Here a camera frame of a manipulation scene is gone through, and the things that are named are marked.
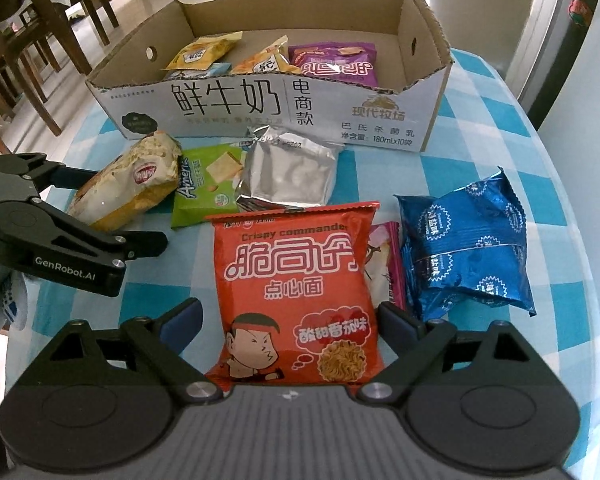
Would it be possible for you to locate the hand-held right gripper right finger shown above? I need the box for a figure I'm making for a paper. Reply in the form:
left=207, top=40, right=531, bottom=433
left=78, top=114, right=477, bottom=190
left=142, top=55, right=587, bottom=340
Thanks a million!
left=357, top=302, right=536, bottom=404

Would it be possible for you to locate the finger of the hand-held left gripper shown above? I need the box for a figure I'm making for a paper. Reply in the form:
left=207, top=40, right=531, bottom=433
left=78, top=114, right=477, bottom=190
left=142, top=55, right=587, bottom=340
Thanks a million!
left=22, top=155, right=101, bottom=194
left=45, top=205, right=170, bottom=269

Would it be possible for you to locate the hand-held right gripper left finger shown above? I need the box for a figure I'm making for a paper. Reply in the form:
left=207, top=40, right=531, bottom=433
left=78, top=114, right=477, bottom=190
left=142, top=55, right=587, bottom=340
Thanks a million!
left=47, top=297, right=226, bottom=404

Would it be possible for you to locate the cream croissant bread packet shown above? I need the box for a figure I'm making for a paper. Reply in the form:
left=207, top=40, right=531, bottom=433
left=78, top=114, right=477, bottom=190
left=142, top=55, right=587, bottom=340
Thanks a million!
left=67, top=130, right=183, bottom=231

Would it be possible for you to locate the red noodle snack packet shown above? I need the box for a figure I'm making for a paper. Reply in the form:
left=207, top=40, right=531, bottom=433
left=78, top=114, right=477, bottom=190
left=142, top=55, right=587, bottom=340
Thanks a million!
left=203, top=201, right=385, bottom=386

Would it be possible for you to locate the cardboard box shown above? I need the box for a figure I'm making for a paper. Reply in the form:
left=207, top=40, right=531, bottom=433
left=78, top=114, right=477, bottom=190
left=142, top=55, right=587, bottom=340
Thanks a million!
left=85, top=0, right=455, bottom=153

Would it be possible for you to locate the light blue snack packet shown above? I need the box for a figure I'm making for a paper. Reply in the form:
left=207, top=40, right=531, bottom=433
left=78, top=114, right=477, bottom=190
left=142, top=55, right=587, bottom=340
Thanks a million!
left=162, top=62, right=232, bottom=82

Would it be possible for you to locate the yellow waffle snack packet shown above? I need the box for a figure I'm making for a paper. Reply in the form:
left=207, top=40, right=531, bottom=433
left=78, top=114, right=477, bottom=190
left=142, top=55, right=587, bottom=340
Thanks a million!
left=161, top=31, right=244, bottom=72

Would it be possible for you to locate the orange yellow snack packet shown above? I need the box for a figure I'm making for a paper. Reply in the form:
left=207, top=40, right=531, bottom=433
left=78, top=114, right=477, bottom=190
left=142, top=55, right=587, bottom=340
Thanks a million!
left=228, top=35, right=303, bottom=77

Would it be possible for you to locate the purple noodle snack packet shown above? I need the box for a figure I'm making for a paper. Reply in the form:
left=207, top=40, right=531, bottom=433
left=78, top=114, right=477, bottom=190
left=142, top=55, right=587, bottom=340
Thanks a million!
left=287, top=42, right=379, bottom=88

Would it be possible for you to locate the person's left hand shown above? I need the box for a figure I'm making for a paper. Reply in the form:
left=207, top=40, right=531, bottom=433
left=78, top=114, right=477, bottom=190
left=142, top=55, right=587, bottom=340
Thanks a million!
left=0, top=266, right=39, bottom=352

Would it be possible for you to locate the pink snack packet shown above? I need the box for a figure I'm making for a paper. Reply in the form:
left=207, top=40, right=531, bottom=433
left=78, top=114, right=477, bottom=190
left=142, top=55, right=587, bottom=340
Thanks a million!
left=365, top=221, right=408, bottom=313

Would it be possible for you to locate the green cracker snack packet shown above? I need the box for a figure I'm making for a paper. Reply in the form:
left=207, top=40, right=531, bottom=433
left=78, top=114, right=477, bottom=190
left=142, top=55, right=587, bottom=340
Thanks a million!
left=171, top=144, right=246, bottom=231

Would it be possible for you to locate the blue foil snack packet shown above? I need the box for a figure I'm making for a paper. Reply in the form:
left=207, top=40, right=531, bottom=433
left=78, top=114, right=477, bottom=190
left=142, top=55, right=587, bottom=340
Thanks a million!
left=394, top=166, right=537, bottom=322

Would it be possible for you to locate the tall wooden chair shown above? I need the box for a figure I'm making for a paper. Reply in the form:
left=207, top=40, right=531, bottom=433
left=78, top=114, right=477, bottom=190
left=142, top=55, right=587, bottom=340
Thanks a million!
left=0, top=0, right=93, bottom=136

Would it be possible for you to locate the silver foil snack packet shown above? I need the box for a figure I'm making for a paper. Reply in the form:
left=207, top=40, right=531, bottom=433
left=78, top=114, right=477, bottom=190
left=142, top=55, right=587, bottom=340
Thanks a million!
left=236, top=126, right=346, bottom=211

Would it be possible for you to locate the blue white checkered tablecloth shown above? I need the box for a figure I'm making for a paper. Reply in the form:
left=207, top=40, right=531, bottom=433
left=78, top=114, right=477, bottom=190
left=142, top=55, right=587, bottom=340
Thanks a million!
left=0, top=49, right=600, bottom=441

